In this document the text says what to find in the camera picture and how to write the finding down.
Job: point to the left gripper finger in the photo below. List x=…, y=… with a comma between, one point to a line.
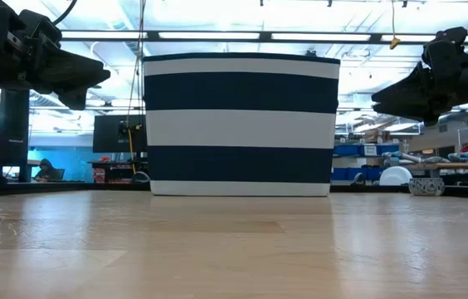
x=76, y=76
x=74, y=99

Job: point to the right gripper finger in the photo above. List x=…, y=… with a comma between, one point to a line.
x=408, y=110
x=412, y=89

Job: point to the grey rolled cloth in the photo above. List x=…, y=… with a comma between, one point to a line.
x=402, y=157

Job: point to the black monitor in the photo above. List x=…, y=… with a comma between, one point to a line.
x=109, y=133

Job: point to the yellow hanging connector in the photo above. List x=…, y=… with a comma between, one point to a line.
x=394, y=42

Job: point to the white round plate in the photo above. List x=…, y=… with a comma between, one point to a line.
x=396, y=176

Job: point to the blue storage bin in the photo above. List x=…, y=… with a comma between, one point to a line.
x=350, y=149
x=346, y=173

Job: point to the black pillar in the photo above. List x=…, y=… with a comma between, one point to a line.
x=13, y=137

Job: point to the person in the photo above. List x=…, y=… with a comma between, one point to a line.
x=47, y=171

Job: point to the cluttered dark workbench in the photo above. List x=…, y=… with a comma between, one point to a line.
x=109, y=170

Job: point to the black dome object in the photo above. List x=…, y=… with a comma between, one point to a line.
x=140, y=178

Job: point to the navy white striped fabric basket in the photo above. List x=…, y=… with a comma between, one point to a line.
x=238, y=128

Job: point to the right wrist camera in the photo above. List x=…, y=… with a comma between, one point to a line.
x=445, y=47

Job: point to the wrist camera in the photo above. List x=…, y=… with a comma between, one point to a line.
x=445, y=47
x=39, y=33

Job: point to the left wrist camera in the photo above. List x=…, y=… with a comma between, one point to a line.
x=39, y=33

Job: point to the overhead black frame beam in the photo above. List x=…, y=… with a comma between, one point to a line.
x=217, y=36

